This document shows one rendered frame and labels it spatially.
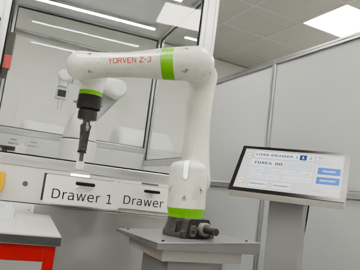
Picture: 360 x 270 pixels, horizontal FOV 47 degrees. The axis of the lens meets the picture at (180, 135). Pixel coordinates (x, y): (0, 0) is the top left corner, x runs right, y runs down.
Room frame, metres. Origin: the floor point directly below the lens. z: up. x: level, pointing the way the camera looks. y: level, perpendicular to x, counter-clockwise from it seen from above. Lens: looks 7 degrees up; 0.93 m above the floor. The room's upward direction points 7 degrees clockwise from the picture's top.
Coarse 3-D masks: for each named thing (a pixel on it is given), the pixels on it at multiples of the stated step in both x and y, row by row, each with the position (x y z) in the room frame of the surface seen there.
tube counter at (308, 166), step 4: (276, 164) 2.02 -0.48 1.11; (280, 164) 2.01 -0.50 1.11; (284, 164) 2.01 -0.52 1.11; (288, 164) 2.00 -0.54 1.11; (292, 164) 1.99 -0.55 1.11; (296, 164) 1.99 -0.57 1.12; (300, 164) 1.98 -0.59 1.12; (304, 164) 1.97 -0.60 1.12; (308, 164) 1.97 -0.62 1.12; (312, 164) 1.96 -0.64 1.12; (292, 168) 1.98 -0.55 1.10; (296, 168) 1.97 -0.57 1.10; (300, 168) 1.96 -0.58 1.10; (304, 168) 1.96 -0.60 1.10; (308, 168) 1.95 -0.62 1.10; (312, 168) 1.95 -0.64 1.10
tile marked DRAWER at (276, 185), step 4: (272, 184) 1.94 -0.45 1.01; (276, 184) 1.93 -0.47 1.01; (280, 184) 1.93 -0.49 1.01; (284, 184) 1.92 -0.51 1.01; (288, 184) 1.92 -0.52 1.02; (292, 184) 1.91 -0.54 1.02; (272, 188) 1.92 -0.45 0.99; (276, 188) 1.92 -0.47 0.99; (280, 188) 1.91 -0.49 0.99; (284, 188) 1.91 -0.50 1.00; (288, 188) 1.90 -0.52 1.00
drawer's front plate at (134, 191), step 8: (128, 184) 1.86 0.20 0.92; (120, 192) 1.85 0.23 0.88; (128, 192) 1.87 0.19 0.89; (136, 192) 1.88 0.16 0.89; (144, 192) 1.89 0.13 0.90; (160, 192) 1.92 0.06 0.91; (120, 200) 1.86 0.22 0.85; (128, 200) 1.87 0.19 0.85; (136, 200) 1.88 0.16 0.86; (152, 200) 1.90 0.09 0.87; (160, 200) 1.92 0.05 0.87; (128, 208) 1.87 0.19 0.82; (136, 208) 1.88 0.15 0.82; (144, 208) 1.89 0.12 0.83; (152, 208) 1.91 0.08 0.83; (160, 208) 1.92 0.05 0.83
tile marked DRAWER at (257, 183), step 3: (249, 180) 1.99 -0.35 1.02; (252, 180) 1.99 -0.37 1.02; (255, 180) 1.98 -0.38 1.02; (258, 180) 1.98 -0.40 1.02; (261, 180) 1.97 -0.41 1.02; (249, 183) 1.98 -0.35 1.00; (252, 183) 1.97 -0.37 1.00; (255, 183) 1.97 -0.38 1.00; (258, 183) 1.96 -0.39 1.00; (261, 183) 1.96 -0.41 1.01; (264, 183) 1.96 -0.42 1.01; (267, 183) 1.95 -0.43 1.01; (252, 186) 1.96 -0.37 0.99; (255, 186) 1.96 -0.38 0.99; (258, 186) 1.95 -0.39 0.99; (261, 186) 1.95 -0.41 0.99; (264, 186) 1.94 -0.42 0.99
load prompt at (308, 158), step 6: (258, 156) 2.09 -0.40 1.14; (264, 156) 2.08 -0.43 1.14; (270, 156) 2.07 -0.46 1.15; (276, 156) 2.06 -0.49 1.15; (282, 156) 2.05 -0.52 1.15; (288, 156) 2.04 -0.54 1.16; (294, 156) 2.03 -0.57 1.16; (300, 156) 2.02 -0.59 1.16; (306, 156) 2.01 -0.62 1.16; (312, 156) 2.00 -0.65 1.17
